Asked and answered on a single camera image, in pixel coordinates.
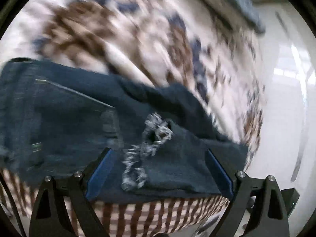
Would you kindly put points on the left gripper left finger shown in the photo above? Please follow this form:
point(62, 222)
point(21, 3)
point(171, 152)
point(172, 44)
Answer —
point(50, 216)

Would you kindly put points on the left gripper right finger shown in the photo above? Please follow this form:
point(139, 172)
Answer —
point(268, 216)

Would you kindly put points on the dark blue denim jeans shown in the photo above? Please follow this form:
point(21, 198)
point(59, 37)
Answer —
point(134, 143)

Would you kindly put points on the floral fleece bed blanket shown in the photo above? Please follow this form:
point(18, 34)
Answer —
point(203, 44)

